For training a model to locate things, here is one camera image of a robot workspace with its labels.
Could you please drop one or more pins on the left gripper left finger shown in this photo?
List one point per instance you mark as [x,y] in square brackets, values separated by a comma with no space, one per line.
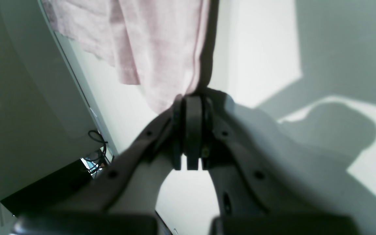
[122,199]

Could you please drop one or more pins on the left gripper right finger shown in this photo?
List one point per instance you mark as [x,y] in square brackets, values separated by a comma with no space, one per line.
[270,184]

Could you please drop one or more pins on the pink T-shirt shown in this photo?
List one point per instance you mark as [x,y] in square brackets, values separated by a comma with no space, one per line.
[152,43]

